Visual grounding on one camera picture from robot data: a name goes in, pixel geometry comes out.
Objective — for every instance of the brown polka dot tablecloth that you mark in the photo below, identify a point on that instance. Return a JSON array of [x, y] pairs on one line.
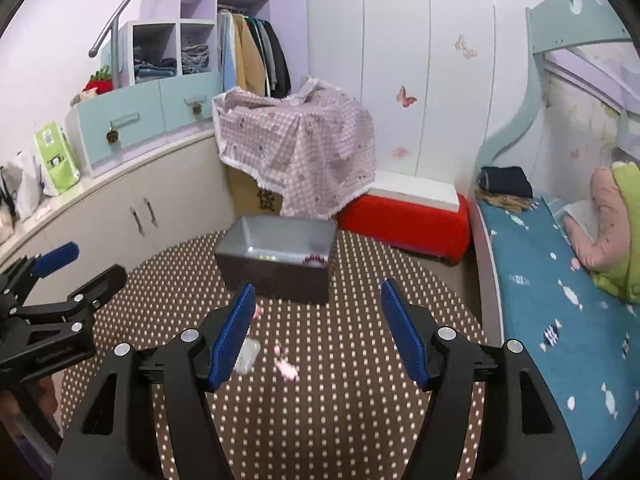
[[353, 413]]

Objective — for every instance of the teal drawer unit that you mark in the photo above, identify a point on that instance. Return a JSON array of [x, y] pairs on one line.
[[117, 126]]

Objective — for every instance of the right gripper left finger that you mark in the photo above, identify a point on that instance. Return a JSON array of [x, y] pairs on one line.
[[112, 435]]

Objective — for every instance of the red strawberry plush toy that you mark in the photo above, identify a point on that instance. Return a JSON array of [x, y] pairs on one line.
[[99, 83]]

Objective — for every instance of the cream low cabinet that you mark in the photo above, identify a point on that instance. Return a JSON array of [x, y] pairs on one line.
[[128, 215]]

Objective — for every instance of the green paper bag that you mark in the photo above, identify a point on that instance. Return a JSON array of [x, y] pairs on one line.
[[58, 168]]

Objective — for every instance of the pink pearl charm keychain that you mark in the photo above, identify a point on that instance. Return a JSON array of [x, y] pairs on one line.
[[288, 371]]

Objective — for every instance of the red upholstered bench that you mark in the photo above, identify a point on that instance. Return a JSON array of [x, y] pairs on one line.
[[413, 227]]

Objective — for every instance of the folded dark clothes stack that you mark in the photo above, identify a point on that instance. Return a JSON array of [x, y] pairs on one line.
[[504, 187]]

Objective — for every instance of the pale jade carved pendant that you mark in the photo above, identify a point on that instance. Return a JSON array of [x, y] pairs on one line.
[[247, 356]]

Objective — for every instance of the small pink hair clip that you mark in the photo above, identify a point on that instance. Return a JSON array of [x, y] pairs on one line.
[[257, 311]]

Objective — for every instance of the white plastic bag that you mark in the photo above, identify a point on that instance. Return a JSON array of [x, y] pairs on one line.
[[23, 180]]

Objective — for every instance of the teal bunk bed frame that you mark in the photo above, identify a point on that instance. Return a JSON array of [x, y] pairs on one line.
[[580, 107]]

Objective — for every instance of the grey rectangular storage box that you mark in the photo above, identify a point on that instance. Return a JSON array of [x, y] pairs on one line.
[[282, 257]]

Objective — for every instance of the hanging clothes row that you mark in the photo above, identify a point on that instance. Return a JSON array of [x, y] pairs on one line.
[[250, 56]]

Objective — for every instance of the pink checked cloth cover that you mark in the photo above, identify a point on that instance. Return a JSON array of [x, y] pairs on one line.
[[315, 148]]

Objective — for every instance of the brown cardboard box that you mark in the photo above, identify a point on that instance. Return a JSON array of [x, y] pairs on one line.
[[249, 198]]

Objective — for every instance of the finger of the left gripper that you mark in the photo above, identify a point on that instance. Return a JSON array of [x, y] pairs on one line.
[[97, 292], [56, 259]]

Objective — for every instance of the white flat box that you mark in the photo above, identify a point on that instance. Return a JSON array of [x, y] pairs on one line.
[[415, 190]]

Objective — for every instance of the teal candy print bedsheet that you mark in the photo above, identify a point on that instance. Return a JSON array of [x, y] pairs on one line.
[[584, 341]]

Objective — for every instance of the pink plush pillow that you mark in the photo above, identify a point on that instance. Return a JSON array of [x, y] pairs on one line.
[[610, 244]]

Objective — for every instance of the purple stair shelf unit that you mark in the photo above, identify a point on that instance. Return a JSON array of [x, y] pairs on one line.
[[200, 10]]

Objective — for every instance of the grey metal stair handrail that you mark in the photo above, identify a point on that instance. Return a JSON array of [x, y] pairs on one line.
[[110, 31]]

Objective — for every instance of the person's hand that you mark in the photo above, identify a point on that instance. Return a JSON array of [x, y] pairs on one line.
[[42, 391]]

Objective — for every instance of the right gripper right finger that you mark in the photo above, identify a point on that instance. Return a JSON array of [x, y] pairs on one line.
[[523, 434]]

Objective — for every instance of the white wardrobe with butterflies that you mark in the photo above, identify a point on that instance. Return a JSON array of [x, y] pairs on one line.
[[437, 76]]

